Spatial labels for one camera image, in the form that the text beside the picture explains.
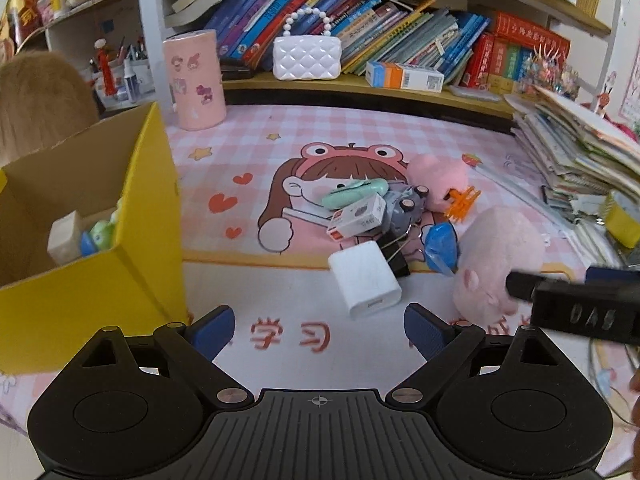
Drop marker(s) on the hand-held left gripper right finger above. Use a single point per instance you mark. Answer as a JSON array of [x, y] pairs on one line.
[[424, 330]]

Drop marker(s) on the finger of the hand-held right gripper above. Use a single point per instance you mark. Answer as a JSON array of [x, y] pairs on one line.
[[521, 285], [612, 276]]

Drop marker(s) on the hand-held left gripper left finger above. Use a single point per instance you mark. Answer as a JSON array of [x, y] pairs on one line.
[[215, 329]]

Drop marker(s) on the large pink plush pig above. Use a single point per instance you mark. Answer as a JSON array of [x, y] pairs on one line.
[[500, 250]]

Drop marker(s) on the black binder clip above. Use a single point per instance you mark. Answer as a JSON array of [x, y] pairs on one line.
[[395, 259]]

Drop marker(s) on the white charger adapter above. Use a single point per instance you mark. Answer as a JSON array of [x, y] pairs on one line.
[[365, 280]]

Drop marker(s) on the yellow cardboard box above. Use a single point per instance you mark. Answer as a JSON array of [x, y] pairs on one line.
[[90, 305]]

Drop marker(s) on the small pink plush toy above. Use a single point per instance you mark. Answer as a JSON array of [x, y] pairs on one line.
[[440, 175]]

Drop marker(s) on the yellow tape roll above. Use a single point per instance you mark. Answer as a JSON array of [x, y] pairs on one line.
[[622, 220]]

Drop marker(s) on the blue plastic pouch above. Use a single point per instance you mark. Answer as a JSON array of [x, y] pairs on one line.
[[442, 247]]

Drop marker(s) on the clear plastic ruler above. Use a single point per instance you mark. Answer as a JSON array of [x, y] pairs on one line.
[[520, 192]]

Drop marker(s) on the orange hair claw clip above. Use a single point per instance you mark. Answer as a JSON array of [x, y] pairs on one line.
[[461, 205]]

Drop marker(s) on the grey toy figure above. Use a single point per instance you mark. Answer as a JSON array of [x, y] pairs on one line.
[[405, 210]]

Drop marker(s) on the small white red-label box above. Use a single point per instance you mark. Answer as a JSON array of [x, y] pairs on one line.
[[357, 217]]

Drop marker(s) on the pile of thin books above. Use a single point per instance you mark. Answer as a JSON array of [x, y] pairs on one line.
[[570, 150]]

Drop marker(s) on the green toy figure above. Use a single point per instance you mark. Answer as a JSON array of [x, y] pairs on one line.
[[102, 232]]

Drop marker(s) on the mint green stapler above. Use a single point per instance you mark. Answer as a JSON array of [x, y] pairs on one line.
[[352, 192]]

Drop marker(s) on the white block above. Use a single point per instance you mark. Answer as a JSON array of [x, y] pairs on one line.
[[64, 240]]

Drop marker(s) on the clear flat plastic case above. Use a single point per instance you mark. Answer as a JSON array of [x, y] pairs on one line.
[[475, 93]]

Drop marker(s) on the pink cartoon desk mat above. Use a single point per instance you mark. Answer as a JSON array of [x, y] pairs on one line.
[[250, 132]]

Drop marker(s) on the colourful crown ornament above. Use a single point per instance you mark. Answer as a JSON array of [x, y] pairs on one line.
[[550, 72]]

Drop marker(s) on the red dictionaries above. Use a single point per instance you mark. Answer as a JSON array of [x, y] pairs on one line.
[[515, 50]]

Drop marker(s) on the orange and white carton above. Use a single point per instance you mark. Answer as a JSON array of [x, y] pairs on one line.
[[405, 76]]

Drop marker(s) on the pink cartoon cylinder container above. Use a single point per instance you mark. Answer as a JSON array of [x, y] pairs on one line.
[[195, 80]]

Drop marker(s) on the white glue bottle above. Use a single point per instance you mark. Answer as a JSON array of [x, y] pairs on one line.
[[131, 80]]

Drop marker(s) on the wooden bookshelf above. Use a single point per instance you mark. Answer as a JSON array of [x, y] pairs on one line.
[[320, 88]]

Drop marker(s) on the pen holder with pens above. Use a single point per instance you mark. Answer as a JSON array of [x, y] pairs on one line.
[[137, 72]]

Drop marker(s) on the red doll figure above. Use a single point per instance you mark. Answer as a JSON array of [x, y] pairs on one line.
[[104, 67]]

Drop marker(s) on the tan fluffy plush toy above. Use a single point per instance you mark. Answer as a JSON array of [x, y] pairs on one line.
[[40, 105]]

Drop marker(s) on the row of colourful books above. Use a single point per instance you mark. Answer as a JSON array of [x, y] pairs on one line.
[[380, 25]]

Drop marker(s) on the wall poster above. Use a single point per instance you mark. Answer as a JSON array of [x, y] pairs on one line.
[[631, 90]]

